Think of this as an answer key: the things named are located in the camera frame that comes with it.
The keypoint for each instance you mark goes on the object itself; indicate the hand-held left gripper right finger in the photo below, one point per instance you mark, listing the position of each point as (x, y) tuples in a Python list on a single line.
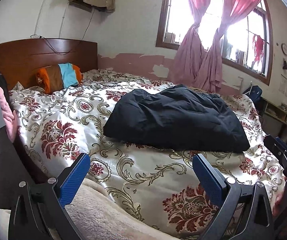
[(208, 180)]

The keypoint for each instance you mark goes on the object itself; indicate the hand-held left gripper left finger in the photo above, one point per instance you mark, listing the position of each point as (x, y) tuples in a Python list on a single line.
[(74, 180)]

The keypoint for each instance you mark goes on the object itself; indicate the dark navy padded jacket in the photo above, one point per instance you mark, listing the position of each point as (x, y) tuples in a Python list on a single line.
[(178, 120)]

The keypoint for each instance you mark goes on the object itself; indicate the red hanging clothes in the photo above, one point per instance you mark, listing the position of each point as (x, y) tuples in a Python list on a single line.
[(258, 46)]

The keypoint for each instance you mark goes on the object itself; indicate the person's right hand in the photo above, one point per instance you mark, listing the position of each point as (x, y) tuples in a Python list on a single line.
[(278, 201)]

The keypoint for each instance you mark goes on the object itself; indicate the wooden shelf unit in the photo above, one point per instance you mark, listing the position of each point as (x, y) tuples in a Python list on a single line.
[(281, 116)]

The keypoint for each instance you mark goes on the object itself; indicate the beige fleece blanket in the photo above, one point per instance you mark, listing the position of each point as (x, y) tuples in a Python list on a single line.
[(103, 212)]

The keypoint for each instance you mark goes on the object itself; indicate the blue backpack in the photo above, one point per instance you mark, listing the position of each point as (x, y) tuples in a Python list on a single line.
[(255, 92)]

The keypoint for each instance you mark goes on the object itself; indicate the floral satin quilt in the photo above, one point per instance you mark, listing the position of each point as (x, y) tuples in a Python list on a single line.
[(66, 110)]

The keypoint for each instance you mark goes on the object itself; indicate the pink fleece cloth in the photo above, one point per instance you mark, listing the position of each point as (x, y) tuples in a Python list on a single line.
[(7, 110)]

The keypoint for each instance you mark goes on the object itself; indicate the orange brown blue striped pillow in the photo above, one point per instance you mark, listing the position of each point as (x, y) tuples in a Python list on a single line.
[(63, 76)]

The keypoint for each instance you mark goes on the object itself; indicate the wooden headboard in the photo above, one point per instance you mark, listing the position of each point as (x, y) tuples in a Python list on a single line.
[(21, 57)]

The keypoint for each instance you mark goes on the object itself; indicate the white power strip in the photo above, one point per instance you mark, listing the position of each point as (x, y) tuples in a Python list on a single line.
[(35, 36)]

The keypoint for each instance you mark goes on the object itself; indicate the brown framed window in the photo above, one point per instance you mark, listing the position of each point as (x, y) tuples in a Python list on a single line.
[(178, 17)]

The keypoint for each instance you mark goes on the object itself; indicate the small black wall item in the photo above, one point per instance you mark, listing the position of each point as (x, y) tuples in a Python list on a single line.
[(286, 65)]

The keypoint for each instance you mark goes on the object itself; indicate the round wall clock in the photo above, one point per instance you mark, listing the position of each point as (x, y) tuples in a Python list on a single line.
[(285, 49)]

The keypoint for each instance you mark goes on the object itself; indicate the white wall pipe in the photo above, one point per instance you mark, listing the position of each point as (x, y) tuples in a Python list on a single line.
[(41, 5), (63, 20)]

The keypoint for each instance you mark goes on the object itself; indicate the small wooden wall shelf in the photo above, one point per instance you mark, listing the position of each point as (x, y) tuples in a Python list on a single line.
[(82, 5)]

